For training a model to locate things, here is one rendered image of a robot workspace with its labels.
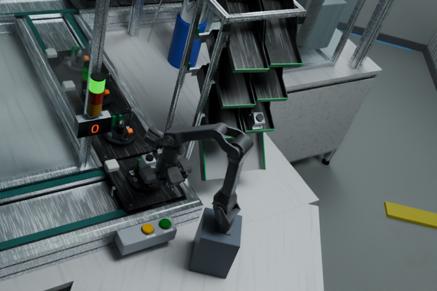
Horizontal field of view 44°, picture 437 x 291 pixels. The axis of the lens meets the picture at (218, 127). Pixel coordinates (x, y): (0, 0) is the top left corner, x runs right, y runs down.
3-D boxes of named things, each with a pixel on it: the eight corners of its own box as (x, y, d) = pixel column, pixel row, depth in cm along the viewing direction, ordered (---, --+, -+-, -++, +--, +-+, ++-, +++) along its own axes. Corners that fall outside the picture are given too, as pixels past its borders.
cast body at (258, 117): (259, 131, 214) (267, 124, 208) (249, 132, 212) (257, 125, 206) (254, 112, 217) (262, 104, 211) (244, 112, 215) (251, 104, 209)
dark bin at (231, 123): (241, 138, 209) (249, 132, 202) (210, 141, 203) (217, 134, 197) (226, 73, 218) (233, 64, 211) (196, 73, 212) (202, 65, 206)
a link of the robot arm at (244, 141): (255, 138, 169) (238, 128, 171) (244, 149, 164) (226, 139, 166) (235, 208, 189) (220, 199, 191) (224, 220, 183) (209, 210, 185)
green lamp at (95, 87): (106, 92, 183) (108, 80, 179) (92, 94, 180) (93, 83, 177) (101, 83, 185) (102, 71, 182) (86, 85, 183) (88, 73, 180)
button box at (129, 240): (174, 239, 202) (177, 228, 198) (121, 256, 191) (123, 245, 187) (166, 225, 206) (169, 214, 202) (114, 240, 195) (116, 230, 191)
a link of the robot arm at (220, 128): (253, 144, 171) (242, 113, 168) (240, 157, 165) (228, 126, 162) (184, 150, 189) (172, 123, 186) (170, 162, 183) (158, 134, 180)
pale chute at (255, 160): (261, 169, 228) (266, 169, 224) (232, 172, 223) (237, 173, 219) (255, 102, 228) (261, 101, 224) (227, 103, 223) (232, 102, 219)
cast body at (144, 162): (155, 174, 207) (158, 161, 202) (145, 177, 204) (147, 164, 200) (146, 158, 211) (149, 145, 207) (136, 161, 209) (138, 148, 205)
